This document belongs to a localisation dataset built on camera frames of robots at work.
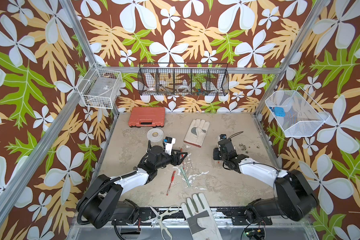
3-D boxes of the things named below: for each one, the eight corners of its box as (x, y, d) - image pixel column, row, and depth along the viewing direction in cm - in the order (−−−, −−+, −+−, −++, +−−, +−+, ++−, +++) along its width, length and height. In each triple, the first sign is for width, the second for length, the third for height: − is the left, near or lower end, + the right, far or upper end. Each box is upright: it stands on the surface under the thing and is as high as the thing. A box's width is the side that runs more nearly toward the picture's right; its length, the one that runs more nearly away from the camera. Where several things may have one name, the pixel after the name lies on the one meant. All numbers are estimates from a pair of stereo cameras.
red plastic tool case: (129, 129, 113) (127, 124, 108) (134, 111, 125) (132, 106, 121) (164, 129, 113) (163, 124, 109) (165, 111, 125) (165, 106, 121)
